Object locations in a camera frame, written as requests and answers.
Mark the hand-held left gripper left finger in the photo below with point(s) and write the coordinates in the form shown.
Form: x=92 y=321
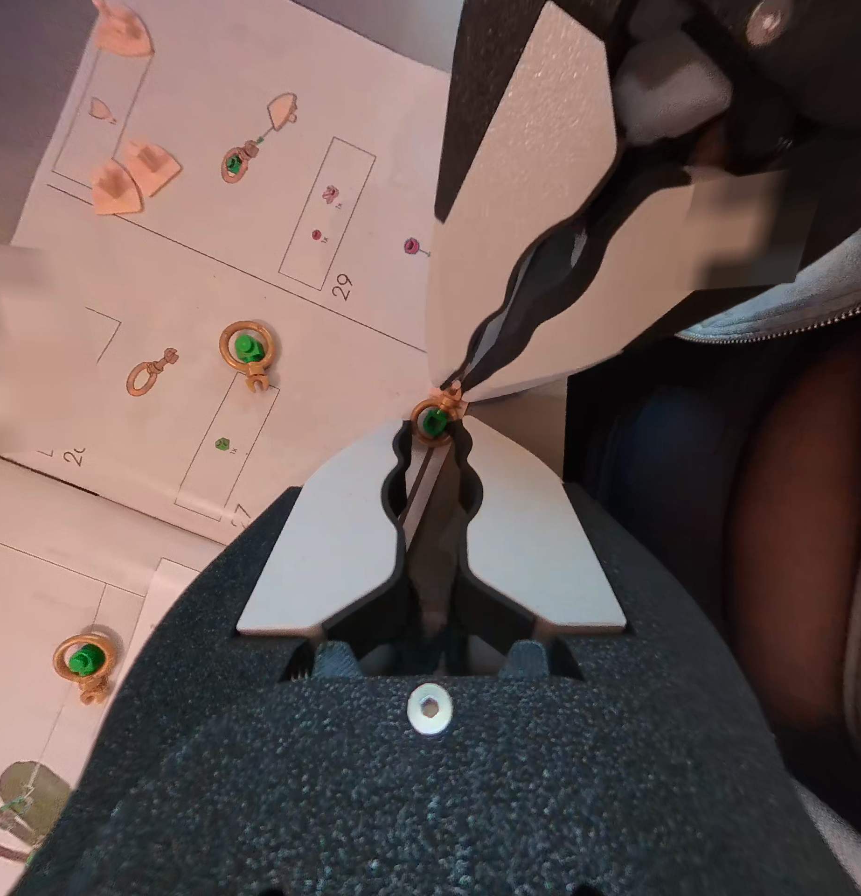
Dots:
x=332 y=553

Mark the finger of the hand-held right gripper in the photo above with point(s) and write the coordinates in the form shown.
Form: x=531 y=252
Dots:
x=535 y=154
x=612 y=315

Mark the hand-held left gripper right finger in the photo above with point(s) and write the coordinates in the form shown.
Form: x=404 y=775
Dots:
x=542 y=553

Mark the pink petal piece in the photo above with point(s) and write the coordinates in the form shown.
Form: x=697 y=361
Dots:
x=115 y=189
x=450 y=386
x=126 y=28
x=150 y=164

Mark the person's legs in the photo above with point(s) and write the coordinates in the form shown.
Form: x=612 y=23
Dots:
x=647 y=490

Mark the instruction booklet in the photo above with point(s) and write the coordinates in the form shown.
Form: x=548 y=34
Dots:
x=297 y=336

